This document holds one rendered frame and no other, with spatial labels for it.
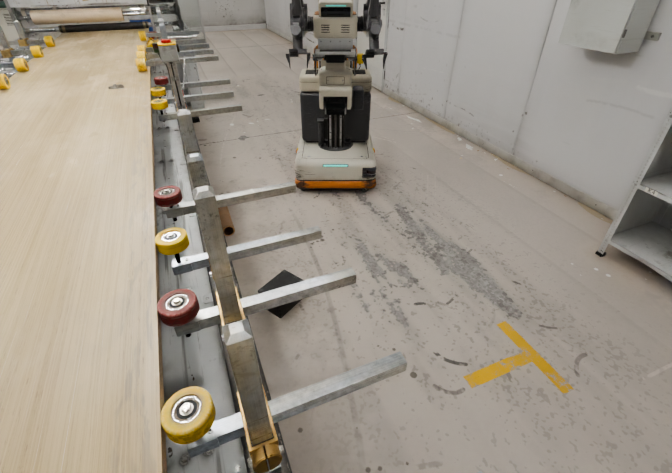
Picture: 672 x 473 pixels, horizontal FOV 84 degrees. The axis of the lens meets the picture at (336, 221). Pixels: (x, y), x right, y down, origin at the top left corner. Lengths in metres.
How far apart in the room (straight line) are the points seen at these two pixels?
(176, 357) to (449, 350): 1.24
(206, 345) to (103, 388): 0.41
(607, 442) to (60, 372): 1.79
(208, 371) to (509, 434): 1.19
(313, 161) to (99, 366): 2.24
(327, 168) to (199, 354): 1.96
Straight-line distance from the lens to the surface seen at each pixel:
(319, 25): 2.61
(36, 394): 0.86
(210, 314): 0.91
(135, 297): 0.93
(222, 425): 0.79
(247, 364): 0.56
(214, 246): 0.72
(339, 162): 2.82
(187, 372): 1.12
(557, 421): 1.90
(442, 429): 1.72
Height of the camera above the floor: 1.50
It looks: 35 degrees down
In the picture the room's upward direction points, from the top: straight up
